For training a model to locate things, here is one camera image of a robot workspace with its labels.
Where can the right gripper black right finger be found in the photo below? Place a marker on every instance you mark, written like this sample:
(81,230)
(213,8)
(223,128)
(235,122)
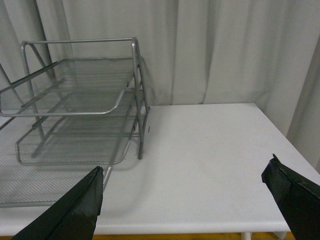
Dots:
(297,198)

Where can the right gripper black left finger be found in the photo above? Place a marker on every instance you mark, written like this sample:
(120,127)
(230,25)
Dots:
(73,216)

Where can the white curtain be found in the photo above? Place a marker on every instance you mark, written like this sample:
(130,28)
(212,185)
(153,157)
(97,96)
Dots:
(265,52)

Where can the grey wire mesh rack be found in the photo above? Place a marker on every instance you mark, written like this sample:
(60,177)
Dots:
(79,105)

